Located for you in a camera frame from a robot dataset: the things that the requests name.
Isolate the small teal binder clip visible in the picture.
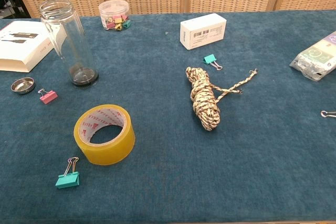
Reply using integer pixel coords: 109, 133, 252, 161
202, 54, 223, 71

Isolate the blue velvet tablecloth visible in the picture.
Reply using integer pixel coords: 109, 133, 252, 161
0, 10, 336, 222

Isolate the white cardboard box with barcode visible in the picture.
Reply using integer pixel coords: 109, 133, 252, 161
180, 13, 227, 51

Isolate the yellow packing tape roll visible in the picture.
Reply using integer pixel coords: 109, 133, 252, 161
73, 104, 136, 166

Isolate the clear jar of binder clips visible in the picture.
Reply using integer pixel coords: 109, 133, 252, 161
98, 0, 131, 31

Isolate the clear glass bottle black base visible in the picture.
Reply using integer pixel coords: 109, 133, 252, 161
39, 0, 100, 88

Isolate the pink binder clip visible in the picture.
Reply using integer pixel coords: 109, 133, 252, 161
37, 88, 58, 104

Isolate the large teal binder clip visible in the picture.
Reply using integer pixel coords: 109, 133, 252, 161
55, 157, 80, 189

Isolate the white book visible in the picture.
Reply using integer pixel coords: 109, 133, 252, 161
0, 20, 68, 73

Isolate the plastic pack of tissue packets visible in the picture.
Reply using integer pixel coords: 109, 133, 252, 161
289, 31, 336, 81

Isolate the coiled beige brown rope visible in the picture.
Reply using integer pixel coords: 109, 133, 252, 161
185, 66, 258, 132

